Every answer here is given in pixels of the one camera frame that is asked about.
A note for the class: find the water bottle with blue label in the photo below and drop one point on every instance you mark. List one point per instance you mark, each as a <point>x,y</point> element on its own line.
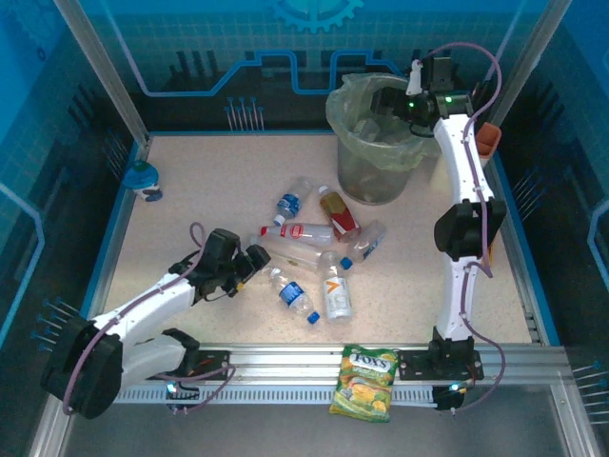
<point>291,202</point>
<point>292,292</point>

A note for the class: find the clear bottle with red cap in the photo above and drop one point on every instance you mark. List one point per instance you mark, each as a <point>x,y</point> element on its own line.
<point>297,232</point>

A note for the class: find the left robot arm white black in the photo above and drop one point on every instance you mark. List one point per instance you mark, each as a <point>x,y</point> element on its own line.
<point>143,304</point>

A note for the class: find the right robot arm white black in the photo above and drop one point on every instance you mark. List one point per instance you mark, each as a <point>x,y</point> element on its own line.
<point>459,157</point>

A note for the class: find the green translucent bin liner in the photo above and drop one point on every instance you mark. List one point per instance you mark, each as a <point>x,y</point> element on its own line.
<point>342,100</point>

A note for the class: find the grey mesh waste bin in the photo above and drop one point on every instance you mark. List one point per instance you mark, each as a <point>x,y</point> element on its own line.
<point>376,185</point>

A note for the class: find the orange plastic cup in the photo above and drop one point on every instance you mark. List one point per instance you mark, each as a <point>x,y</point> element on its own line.
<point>489,138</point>

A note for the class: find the white label bottle orange mark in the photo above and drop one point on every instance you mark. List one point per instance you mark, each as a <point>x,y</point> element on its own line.
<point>336,292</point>

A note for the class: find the orange label plastic bottle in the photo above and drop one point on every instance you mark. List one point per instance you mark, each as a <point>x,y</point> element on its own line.
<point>339,215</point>

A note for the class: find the wide clear bottle blue print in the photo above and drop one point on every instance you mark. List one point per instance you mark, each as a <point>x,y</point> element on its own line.
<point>367,243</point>

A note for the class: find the blue white toy figure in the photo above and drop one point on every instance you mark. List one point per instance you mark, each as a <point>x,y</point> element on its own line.
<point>142,180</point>

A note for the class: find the small black controller box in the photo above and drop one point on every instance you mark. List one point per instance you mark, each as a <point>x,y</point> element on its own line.
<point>452,395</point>
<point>183,392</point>

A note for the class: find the yellow snack packet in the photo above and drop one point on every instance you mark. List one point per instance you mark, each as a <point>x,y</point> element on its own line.
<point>492,250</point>

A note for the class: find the green yellow candy bag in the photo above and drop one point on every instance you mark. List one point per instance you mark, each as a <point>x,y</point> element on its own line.
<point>365,383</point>

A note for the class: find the aluminium mounting rail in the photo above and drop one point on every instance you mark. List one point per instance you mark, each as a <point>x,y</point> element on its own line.
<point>285,362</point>

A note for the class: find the aluminium frame post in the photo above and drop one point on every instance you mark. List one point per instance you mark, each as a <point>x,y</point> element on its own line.
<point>102,71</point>
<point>525,62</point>

